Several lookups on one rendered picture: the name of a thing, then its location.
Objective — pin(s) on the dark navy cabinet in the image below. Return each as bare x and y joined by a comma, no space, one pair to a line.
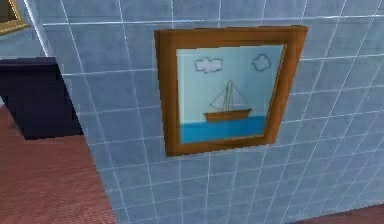
36,96

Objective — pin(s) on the wooden framed sailboat picture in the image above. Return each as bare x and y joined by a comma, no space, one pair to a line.
226,96

